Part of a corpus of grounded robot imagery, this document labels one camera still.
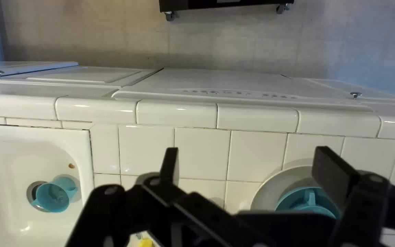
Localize grey round plate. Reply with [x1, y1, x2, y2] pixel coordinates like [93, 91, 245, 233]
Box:
[249, 164, 345, 216]

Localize black wheeled stand base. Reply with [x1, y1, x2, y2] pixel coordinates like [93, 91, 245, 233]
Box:
[157, 0, 296, 21]

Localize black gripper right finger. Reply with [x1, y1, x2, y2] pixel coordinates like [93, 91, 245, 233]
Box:
[311, 145, 362, 197]

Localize yellow plastic object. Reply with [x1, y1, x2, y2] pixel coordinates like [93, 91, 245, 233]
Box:
[134, 234, 156, 247]

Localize teal cup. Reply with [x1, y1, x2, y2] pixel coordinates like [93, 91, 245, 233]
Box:
[26, 174, 81, 214]

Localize white sink basin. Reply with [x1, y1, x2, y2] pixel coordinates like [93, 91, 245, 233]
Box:
[0, 123, 94, 247]

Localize light blue cup with handle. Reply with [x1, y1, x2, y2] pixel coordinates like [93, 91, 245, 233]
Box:
[293, 187, 330, 212]

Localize blue bowl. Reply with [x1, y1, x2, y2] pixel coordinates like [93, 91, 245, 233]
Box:
[274, 185, 341, 219]

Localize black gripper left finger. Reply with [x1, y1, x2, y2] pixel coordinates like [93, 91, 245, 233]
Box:
[159, 146, 179, 186]

